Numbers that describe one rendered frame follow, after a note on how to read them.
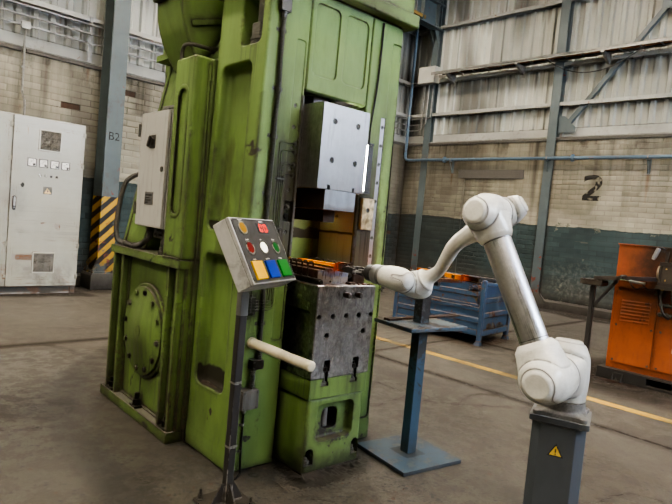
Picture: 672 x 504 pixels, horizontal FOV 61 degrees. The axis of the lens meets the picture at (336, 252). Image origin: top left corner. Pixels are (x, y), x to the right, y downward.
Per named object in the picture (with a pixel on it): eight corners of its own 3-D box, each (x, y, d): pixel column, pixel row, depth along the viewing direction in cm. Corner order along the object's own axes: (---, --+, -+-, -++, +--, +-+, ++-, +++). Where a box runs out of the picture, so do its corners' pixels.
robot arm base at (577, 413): (589, 408, 216) (591, 394, 216) (587, 425, 196) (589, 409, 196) (539, 398, 224) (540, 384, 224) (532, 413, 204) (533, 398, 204)
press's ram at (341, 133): (374, 195, 289) (382, 116, 287) (316, 187, 264) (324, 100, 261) (321, 193, 321) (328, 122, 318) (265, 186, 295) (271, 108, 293)
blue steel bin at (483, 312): (509, 339, 675) (516, 279, 671) (479, 346, 614) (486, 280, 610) (423, 320, 752) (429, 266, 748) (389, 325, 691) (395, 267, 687)
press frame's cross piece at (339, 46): (366, 107, 298) (374, 15, 295) (305, 90, 271) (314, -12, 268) (313, 114, 331) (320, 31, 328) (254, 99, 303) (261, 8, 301)
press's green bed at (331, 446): (358, 460, 293) (366, 371, 291) (301, 477, 268) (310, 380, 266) (293, 425, 334) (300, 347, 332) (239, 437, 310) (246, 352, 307)
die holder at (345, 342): (367, 371, 291) (376, 285, 288) (310, 380, 265) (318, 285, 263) (300, 346, 332) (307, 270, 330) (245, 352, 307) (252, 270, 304)
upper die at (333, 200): (353, 212, 281) (355, 193, 280) (323, 209, 268) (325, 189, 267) (301, 208, 312) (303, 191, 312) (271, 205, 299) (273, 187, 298)
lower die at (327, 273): (347, 283, 283) (348, 266, 282) (316, 283, 270) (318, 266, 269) (295, 272, 314) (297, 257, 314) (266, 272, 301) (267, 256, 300)
